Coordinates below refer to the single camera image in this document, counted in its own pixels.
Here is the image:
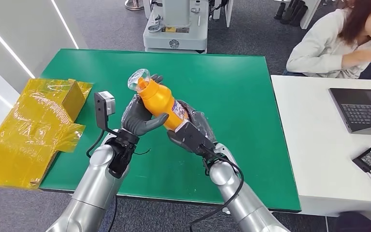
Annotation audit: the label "person's right hand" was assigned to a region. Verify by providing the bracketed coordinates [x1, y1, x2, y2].
[342, 48, 371, 69]

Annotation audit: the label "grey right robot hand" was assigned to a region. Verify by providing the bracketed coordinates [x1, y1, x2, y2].
[167, 100, 218, 152]

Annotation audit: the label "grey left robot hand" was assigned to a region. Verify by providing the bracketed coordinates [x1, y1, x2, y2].
[121, 74, 170, 137]

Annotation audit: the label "orange detergent bottle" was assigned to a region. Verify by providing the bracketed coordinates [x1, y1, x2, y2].
[127, 68, 190, 131]

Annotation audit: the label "green table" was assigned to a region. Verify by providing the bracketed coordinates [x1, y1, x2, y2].
[38, 48, 302, 213]

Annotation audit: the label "person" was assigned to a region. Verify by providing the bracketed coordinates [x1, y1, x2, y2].
[283, 0, 371, 80]

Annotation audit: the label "grey laptop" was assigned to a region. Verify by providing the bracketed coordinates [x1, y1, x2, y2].
[328, 87, 371, 136]

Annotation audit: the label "white cabinet panel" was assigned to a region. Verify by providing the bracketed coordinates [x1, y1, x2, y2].
[300, 0, 322, 30]

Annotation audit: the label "black cylindrical legs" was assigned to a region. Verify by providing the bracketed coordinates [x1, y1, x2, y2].
[274, 0, 309, 27]

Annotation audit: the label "grey machine base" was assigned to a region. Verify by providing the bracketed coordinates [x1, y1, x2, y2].
[143, 0, 210, 54]

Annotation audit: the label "white desk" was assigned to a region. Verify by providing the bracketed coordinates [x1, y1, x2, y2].
[270, 74, 371, 221]

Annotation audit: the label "yellow taped cardboard box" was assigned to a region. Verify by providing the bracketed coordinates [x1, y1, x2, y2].
[0, 78, 93, 190]

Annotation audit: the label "chrome stand base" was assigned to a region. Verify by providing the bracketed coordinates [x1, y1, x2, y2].
[125, 0, 145, 12]

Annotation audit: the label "white furniture panel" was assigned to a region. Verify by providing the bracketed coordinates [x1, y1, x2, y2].
[213, 0, 234, 28]

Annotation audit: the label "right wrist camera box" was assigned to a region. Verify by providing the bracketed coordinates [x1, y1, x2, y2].
[175, 120, 216, 155]

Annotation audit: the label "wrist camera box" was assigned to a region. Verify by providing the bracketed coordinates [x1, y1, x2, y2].
[175, 120, 216, 155]
[94, 91, 116, 131]

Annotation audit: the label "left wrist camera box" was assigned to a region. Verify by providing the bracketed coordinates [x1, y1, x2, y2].
[94, 91, 116, 131]

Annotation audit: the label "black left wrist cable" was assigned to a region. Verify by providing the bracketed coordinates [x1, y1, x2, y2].
[86, 128, 119, 159]

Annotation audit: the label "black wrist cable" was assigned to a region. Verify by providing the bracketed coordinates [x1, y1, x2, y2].
[188, 145, 245, 232]
[86, 128, 119, 159]

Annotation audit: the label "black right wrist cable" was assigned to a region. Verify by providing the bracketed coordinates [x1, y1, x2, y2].
[188, 145, 245, 232]

